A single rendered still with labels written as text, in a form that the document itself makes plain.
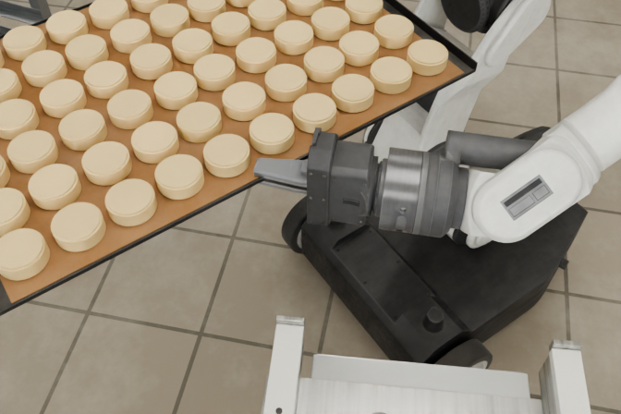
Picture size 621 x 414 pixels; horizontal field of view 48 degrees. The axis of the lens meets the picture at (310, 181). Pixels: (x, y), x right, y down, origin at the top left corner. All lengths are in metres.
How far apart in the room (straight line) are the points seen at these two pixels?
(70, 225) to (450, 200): 0.37
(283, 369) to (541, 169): 0.32
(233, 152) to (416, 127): 0.56
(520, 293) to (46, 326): 1.17
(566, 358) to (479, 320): 0.86
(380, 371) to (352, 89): 0.32
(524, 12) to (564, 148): 0.47
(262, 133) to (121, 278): 1.20
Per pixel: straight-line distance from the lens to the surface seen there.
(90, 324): 1.86
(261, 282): 1.84
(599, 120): 0.73
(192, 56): 0.88
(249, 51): 0.86
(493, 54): 1.14
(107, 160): 0.76
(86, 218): 0.72
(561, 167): 0.70
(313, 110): 0.78
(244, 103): 0.80
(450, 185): 0.70
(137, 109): 0.81
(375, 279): 1.63
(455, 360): 1.54
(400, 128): 1.27
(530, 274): 1.73
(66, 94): 0.85
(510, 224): 0.69
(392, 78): 0.83
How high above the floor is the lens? 1.56
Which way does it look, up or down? 50 degrees down
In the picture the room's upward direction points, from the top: straight up
